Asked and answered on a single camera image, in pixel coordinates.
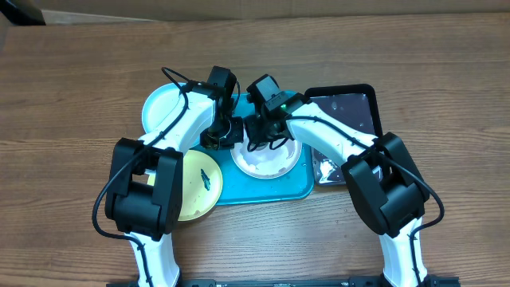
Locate white plate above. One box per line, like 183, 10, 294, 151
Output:
230, 140, 302, 179

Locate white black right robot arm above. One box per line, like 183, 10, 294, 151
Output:
245, 92, 433, 286

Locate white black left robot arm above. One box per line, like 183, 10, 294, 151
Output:
92, 80, 240, 286

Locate teal plastic tray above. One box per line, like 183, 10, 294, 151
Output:
193, 91, 316, 206

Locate black plastic tray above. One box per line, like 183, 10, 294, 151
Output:
304, 84, 383, 186

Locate yellow plate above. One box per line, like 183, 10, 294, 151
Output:
146, 149, 224, 222

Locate light blue plate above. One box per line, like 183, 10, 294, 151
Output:
141, 84, 183, 133

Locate brown cardboard backdrop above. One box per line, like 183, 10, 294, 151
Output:
0, 0, 510, 27

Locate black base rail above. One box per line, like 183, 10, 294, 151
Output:
106, 275, 461, 287

